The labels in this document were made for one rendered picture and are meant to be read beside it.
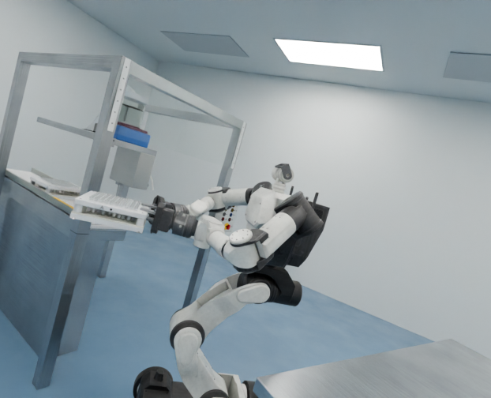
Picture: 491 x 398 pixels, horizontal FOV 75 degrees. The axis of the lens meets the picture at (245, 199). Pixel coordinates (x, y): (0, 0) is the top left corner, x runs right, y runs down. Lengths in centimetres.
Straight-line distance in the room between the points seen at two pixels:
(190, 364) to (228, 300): 30
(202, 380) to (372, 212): 350
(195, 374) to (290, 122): 407
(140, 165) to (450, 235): 376
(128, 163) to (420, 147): 370
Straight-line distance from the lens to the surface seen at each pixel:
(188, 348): 145
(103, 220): 124
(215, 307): 143
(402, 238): 459
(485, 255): 469
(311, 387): 87
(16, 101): 266
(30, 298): 235
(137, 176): 187
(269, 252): 105
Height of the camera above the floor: 128
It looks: 4 degrees down
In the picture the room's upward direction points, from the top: 16 degrees clockwise
